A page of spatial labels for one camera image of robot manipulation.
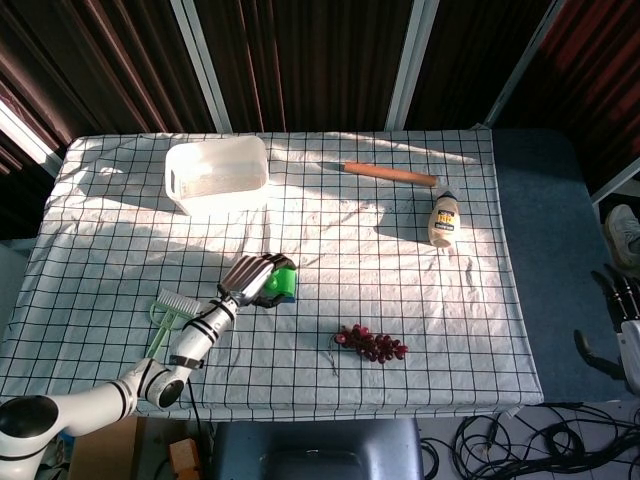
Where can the white plastic storage bin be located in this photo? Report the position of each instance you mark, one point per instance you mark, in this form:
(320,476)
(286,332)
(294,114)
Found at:
(220,167)

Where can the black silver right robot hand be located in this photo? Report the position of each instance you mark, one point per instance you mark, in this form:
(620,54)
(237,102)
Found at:
(625,300)

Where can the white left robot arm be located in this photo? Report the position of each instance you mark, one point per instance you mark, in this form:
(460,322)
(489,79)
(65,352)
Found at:
(200,335)

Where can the brown cardboard box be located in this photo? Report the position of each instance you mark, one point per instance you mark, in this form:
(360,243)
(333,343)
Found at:
(102,452)

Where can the white black grid tablecloth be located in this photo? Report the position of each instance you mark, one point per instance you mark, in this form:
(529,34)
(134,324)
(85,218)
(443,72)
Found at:
(350,280)

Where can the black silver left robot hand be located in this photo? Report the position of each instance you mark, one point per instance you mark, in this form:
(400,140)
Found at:
(247,280)

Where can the white sneaker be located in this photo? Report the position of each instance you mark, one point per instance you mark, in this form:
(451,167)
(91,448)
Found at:
(625,235)

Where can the green cube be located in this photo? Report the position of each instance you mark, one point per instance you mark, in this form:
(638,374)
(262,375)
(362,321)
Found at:
(285,282)

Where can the dark red grape bunch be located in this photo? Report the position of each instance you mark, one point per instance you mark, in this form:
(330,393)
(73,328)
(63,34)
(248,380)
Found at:
(372,345)

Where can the beige squeeze sauce bottle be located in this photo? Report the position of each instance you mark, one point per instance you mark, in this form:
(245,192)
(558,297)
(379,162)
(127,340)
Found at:
(443,220)

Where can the dark blue chair seat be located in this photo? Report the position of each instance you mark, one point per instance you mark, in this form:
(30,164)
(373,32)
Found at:
(320,450)

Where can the white metal frame post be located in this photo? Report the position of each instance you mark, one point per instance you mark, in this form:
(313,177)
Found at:
(617,182)
(27,137)
(522,62)
(412,65)
(202,65)

